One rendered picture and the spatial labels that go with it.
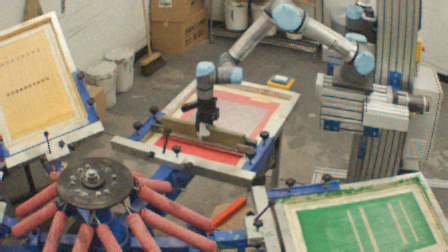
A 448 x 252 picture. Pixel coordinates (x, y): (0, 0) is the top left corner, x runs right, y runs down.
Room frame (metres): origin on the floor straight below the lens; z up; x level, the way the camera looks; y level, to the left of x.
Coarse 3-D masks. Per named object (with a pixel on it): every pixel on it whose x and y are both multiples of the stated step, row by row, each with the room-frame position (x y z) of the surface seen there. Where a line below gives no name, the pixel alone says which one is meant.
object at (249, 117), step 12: (240, 108) 2.46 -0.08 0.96; (252, 108) 2.46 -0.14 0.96; (264, 108) 2.46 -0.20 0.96; (276, 108) 2.47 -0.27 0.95; (228, 120) 2.35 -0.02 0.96; (240, 120) 2.35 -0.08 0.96; (252, 120) 2.35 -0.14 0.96; (264, 120) 2.35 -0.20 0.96; (240, 132) 2.24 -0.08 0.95; (252, 132) 2.24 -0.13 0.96; (204, 144) 2.13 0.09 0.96; (204, 156) 2.04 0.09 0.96; (216, 156) 2.04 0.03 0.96; (228, 156) 2.04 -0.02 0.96; (240, 156) 2.04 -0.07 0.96
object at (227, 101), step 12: (216, 96) 2.59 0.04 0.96; (228, 96) 2.59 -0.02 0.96; (240, 96) 2.59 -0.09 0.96; (228, 108) 2.46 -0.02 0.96; (192, 120) 2.35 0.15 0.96; (216, 120) 2.34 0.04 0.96; (156, 144) 2.13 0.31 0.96; (168, 144) 2.13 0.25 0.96; (180, 144) 2.13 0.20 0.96; (192, 144) 2.13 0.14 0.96
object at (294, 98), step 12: (192, 84) 2.66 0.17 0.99; (240, 84) 2.66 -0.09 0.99; (252, 84) 2.66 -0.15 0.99; (180, 96) 2.53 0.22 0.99; (276, 96) 2.58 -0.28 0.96; (288, 96) 2.55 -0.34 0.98; (300, 96) 2.55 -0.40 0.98; (168, 108) 2.40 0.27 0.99; (288, 108) 2.41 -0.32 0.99; (276, 120) 2.29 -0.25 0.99; (276, 132) 2.18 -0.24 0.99
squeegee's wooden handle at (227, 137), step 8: (168, 120) 2.18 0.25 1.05; (176, 120) 2.17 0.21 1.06; (184, 120) 2.17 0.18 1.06; (176, 128) 2.16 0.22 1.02; (184, 128) 2.15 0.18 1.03; (192, 128) 2.13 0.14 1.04; (208, 128) 2.10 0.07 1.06; (216, 128) 2.10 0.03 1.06; (192, 136) 2.13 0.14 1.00; (208, 136) 2.10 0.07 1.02; (216, 136) 2.08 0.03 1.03; (224, 136) 2.07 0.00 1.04; (232, 136) 2.05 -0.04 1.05; (240, 136) 2.04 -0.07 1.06; (224, 144) 2.07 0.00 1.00; (232, 144) 2.05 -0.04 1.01
